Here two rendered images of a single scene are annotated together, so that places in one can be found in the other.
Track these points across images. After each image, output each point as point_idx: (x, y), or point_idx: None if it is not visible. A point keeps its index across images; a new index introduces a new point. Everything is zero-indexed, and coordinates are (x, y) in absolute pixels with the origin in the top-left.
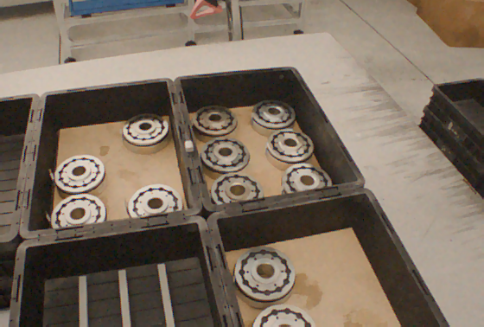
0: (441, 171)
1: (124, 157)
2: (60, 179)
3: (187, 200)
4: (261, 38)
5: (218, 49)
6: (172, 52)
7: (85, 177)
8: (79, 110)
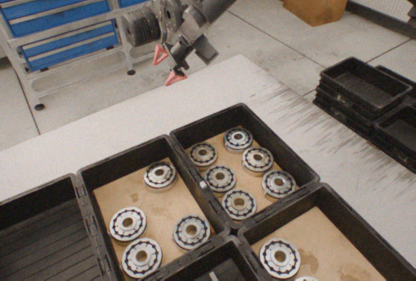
0: (350, 140)
1: (151, 198)
2: (115, 233)
3: (210, 220)
4: (197, 71)
5: (171, 88)
6: (140, 98)
7: (134, 226)
8: (106, 173)
